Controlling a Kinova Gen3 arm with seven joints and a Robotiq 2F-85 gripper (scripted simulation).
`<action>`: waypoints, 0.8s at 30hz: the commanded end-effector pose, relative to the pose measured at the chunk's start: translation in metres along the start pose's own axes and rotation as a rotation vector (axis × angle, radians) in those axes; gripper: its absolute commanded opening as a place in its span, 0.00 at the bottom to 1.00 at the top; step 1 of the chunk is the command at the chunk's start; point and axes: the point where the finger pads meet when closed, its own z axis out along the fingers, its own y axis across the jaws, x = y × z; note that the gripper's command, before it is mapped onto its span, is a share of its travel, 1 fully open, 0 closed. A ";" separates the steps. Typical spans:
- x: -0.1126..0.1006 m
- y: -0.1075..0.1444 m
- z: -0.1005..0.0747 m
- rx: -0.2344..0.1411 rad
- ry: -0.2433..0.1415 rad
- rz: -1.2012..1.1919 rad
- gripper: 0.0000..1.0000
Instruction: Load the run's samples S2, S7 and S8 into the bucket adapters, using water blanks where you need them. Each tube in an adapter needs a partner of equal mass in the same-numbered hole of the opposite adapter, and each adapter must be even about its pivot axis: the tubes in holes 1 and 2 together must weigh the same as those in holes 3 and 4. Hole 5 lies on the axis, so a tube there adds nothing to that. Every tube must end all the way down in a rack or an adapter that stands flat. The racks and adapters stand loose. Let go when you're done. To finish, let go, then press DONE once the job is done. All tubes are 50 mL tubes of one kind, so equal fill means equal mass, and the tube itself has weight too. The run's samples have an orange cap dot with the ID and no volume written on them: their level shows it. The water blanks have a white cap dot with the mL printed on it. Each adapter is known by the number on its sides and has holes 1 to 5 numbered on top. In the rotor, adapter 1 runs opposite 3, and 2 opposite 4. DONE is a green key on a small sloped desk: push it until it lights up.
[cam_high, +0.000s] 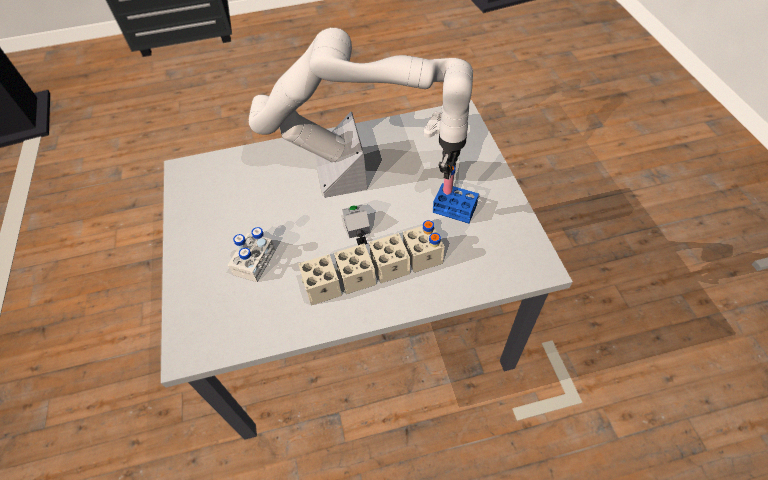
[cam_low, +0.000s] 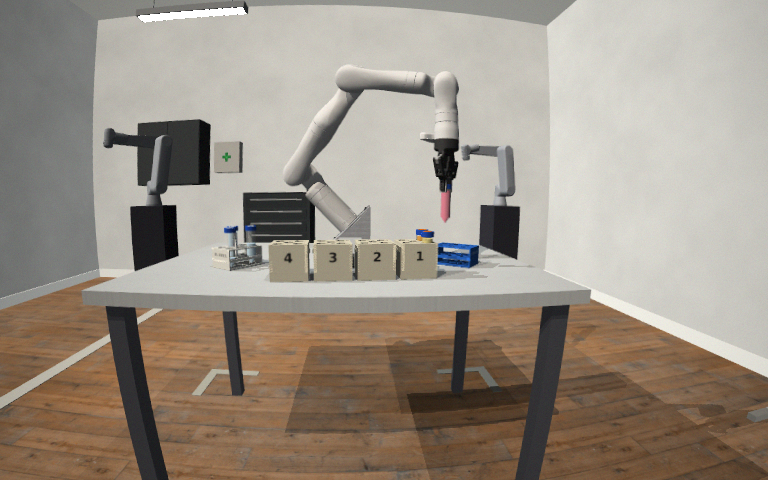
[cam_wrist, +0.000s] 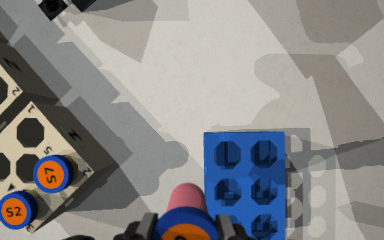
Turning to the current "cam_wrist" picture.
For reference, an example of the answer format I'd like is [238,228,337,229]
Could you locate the blue tube rack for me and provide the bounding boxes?
[203,131,285,240]

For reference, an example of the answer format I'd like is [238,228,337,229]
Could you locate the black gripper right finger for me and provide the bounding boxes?
[215,214,257,240]

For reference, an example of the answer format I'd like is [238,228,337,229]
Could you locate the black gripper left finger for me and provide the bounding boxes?
[63,213,158,240]

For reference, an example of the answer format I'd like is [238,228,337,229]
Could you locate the grey sloped button desk with green done key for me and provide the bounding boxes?
[38,0,96,21]

